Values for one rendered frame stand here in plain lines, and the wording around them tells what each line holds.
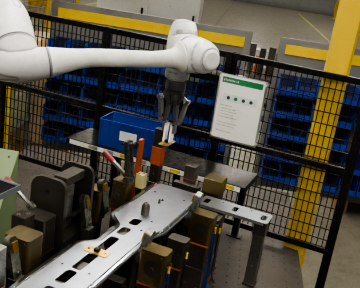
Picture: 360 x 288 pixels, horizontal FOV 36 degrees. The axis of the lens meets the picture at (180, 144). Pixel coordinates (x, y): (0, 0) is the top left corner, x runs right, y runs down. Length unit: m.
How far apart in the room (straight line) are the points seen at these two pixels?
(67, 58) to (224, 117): 0.97
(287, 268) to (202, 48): 1.15
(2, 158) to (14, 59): 0.69
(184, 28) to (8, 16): 0.58
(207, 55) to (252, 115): 0.80
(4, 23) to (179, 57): 0.56
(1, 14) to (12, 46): 0.12
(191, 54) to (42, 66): 0.47
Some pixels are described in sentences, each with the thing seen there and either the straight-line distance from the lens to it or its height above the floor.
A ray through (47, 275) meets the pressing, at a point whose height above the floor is 1.00.
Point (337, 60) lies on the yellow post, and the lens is 2.44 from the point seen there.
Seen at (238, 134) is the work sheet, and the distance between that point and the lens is 2.55.
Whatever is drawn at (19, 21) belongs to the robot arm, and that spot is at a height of 1.64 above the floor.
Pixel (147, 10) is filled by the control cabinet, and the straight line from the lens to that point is 8.75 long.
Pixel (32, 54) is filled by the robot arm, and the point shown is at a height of 1.56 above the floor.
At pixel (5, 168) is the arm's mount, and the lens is 2.36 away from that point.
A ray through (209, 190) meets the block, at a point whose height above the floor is 1.01.
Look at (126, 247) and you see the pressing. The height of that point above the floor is 1.00.
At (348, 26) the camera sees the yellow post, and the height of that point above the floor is 1.74.
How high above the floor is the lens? 1.89
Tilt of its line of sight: 18 degrees down
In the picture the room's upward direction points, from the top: 9 degrees clockwise
